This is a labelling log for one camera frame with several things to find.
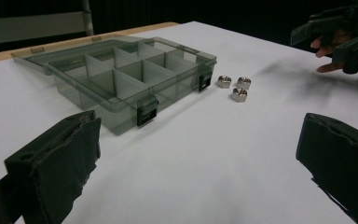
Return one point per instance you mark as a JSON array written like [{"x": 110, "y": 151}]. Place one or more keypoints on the transparent grey compartment box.
[{"x": 127, "y": 84}]

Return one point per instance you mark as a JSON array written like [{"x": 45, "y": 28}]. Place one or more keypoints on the white table mat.
[{"x": 205, "y": 149}]

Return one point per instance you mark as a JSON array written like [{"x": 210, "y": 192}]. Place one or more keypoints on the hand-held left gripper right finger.
[{"x": 341, "y": 161}]

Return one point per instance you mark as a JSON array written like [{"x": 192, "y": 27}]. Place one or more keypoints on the grey horizontal panel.
[{"x": 31, "y": 28}]

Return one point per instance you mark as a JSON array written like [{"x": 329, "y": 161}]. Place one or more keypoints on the silver metal hex nut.
[
  {"x": 244, "y": 83},
  {"x": 239, "y": 95},
  {"x": 224, "y": 81}
]

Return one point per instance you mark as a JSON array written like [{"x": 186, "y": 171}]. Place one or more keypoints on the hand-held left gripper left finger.
[{"x": 56, "y": 161}]

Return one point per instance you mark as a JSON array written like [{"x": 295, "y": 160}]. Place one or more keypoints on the grey metal stand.
[{"x": 87, "y": 17}]

